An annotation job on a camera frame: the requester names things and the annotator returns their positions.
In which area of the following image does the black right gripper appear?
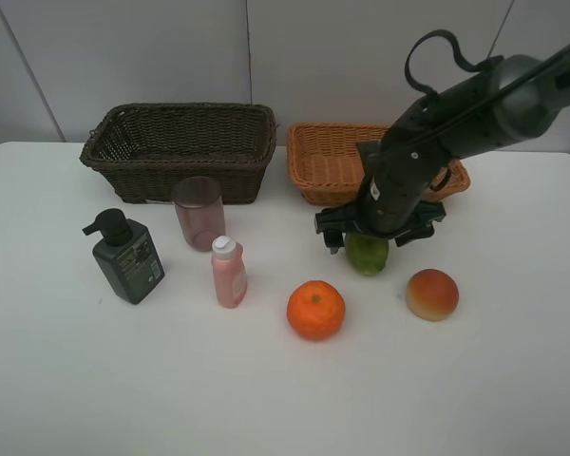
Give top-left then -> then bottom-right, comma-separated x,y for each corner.
314,142 -> 447,255

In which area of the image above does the green lime fruit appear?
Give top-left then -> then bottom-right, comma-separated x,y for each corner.
345,233 -> 390,276

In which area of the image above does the orange tangerine fruit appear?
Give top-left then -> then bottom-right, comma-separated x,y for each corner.
286,280 -> 346,341

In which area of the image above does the pink bottle white cap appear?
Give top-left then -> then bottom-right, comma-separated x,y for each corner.
211,236 -> 248,309

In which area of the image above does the red yellow peach fruit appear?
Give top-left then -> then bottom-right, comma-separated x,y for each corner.
406,269 -> 460,322

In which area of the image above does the translucent pink plastic cup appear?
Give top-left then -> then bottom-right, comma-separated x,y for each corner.
171,176 -> 225,252

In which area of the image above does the black pump soap bottle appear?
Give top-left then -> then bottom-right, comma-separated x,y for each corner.
83,208 -> 164,305

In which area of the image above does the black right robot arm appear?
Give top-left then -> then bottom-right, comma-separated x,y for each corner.
314,29 -> 570,253

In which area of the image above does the orange wicker basket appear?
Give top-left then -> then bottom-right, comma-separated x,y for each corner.
285,122 -> 471,207

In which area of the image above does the dark brown wicker basket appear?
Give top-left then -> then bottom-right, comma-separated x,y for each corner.
80,103 -> 276,204

